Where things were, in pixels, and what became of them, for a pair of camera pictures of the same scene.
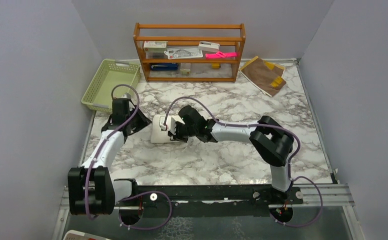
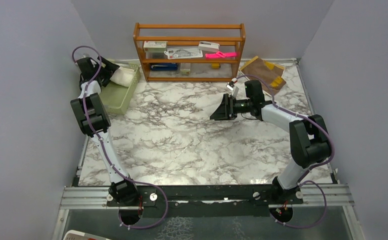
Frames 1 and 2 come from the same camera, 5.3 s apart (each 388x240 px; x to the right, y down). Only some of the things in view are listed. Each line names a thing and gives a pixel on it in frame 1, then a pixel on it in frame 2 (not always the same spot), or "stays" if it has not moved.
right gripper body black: x=182 y=133 → x=231 y=102
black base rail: x=201 y=201 stays
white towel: x=157 y=135 → x=123 y=76
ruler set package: x=175 y=53 stays
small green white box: x=185 y=68 stays
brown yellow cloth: x=266 y=75 stays
